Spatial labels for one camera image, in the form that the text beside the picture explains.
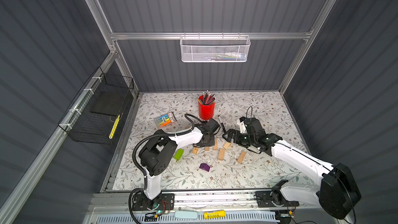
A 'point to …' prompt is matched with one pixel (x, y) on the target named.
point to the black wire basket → (91, 117)
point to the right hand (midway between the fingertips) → (229, 138)
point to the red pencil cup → (207, 112)
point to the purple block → (204, 166)
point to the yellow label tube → (214, 214)
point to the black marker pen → (222, 123)
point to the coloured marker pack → (165, 120)
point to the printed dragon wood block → (195, 150)
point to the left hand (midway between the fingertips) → (210, 142)
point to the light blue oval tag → (185, 214)
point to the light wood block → (227, 145)
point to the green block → (178, 154)
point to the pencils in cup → (207, 98)
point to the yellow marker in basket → (114, 127)
